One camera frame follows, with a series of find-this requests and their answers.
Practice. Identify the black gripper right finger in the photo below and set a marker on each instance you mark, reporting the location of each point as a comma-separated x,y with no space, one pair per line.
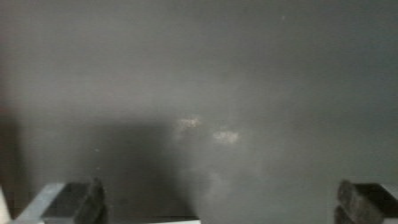
366,203

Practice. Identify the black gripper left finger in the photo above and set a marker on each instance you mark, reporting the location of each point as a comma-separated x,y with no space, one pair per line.
67,204

